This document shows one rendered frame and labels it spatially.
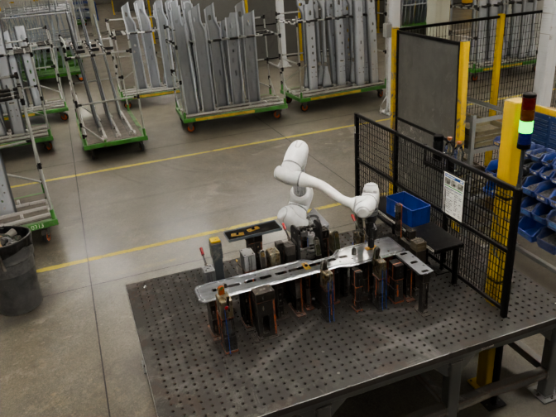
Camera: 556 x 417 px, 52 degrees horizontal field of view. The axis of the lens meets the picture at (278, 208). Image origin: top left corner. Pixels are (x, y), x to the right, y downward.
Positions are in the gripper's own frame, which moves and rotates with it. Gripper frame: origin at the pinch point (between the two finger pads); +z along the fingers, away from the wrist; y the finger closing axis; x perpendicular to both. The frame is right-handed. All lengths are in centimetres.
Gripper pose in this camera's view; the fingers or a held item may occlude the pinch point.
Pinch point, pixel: (371, 242)
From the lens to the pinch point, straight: 374.1
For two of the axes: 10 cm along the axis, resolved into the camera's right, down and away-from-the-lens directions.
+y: 3.6, 3.7, -8.6
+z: 0.7, 9.1, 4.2
